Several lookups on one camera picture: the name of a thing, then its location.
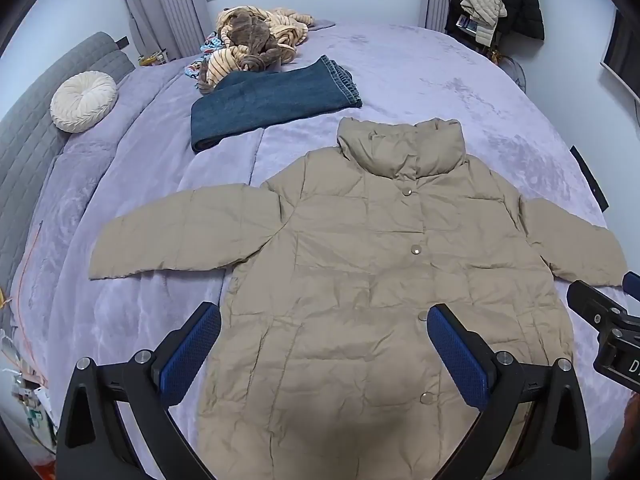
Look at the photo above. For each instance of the lilac fleece bed blanket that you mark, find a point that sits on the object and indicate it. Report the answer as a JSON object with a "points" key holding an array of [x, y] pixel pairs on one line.
{"points": [[450, 85]]}

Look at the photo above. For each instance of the grey quilted headboard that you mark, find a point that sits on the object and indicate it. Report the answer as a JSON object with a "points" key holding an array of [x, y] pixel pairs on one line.
{"points": [[30, 145]]}

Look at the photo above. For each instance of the round cream pillow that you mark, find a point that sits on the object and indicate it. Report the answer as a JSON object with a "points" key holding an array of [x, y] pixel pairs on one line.
{"points": [[82, 102]]}

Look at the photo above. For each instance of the colourful patterned cloth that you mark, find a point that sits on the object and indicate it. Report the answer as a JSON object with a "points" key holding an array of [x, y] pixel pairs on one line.
{"points": [[210, 47]]}

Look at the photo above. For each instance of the grey floor fan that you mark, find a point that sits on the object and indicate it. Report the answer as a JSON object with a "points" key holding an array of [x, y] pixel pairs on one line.
{"points": [[514, 72]]}

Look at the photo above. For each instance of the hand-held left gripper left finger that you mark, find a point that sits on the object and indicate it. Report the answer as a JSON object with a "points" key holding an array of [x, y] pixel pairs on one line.
{"points": [[192, 350]]}

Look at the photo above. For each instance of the yellow bedside clutter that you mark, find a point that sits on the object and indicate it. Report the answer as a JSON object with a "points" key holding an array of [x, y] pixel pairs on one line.
{"points": [[152, 58]]}

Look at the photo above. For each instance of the hanging beige down jacket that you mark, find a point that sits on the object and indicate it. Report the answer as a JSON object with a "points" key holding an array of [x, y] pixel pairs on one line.
{"points": [[482, 10]]}

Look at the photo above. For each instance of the folded blue jeans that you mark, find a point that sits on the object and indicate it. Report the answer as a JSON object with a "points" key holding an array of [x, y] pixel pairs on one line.
{"points": [[270, 105]]}

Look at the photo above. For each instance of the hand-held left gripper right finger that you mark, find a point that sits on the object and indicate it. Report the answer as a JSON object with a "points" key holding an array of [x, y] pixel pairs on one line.
{"points": [[455, 350]]}

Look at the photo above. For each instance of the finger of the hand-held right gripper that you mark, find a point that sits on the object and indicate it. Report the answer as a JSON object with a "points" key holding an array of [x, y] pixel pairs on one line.
{"points": [[632, 282], [590, 300]]}

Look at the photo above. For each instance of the hanging black and beige coats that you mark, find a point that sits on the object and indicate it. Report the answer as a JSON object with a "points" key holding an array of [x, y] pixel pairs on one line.
{"points": [[525, 0]]}

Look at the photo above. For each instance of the striped tan plush blanket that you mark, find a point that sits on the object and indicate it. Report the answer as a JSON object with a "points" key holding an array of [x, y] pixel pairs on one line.
{"points": [[250, 35]]}

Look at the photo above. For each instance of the bedside clutter pile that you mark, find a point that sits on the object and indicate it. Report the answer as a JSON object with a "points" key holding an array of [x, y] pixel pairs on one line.
{"points": [[27, 400]]}

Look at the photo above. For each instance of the small lilac cushion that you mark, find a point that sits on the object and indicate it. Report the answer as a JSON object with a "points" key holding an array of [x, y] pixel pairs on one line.
{"points": [[322, 24]]}

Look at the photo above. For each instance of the beige puffer jacket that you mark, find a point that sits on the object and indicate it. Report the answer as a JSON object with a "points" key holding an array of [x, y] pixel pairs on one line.
{"points": [[350, 270]]}

